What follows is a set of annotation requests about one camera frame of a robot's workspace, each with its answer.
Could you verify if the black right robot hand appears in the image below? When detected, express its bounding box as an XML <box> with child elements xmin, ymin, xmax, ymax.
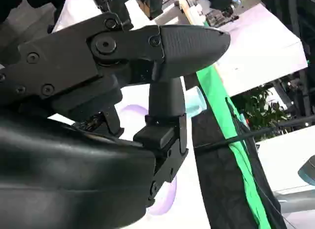
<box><xmin>0</xmin><ymin>0</ymin><xmax>231</xmax><ymax>229</ymax></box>

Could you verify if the lilac plate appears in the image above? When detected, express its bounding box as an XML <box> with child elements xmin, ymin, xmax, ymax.
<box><xmin>120</xmin><ymin>103</ymin><xmax>178</xmax><ymax>216</ymax></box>

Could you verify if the pale green mug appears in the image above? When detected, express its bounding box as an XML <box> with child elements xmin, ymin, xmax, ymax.
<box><xmin>186</xmin><ymin>86</ymin><xmax>206</xmax><ymax>116</ymax></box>

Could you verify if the black cloth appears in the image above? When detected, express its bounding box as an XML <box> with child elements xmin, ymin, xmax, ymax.
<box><xmin>184</xmin><ymin>74</ymin><xmax>288</xmax><ymax>229</ymax></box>

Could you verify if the green cloth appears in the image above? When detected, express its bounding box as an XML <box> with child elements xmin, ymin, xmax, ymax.
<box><xmin>195</xmin><ymin>64</ymin><xmax>273</xmax><ymax>229</ymax></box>

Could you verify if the wooden board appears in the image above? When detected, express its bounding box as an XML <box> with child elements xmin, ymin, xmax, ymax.
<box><xmin>178</xmin><ymin>0</ymin><xmax>210</xmax><ymax>27</ymax></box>

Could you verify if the green leafy plant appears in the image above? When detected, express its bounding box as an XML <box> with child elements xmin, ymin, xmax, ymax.
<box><xmin>231</xmin><ymin>85</ymin><xmax>289</xmax><ymax>142</ymax></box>

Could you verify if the dark workshop machine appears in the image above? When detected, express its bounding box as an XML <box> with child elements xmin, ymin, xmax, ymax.
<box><xmin>206</xmin><ymin>0</ymin><xmax>242</xmax><ymax>27</ymax></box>

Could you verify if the white desk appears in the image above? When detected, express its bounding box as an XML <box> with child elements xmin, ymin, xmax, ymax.
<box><xmin>157</xmin><ymin>0</ymin><xmax>310</xmax><ymax>98</ymax></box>

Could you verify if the grey rounded object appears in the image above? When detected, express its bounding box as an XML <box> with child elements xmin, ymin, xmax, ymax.
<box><xmin>297</xmin><ymin>157</ymin><xmax>315</xmax><ymax>187</ymax></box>

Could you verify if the thin black cable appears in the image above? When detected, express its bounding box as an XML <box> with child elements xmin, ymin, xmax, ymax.
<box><xmin>193</xmin><ymin>117</ymin><xmax>315</xmax><ymax>151</ymax></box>

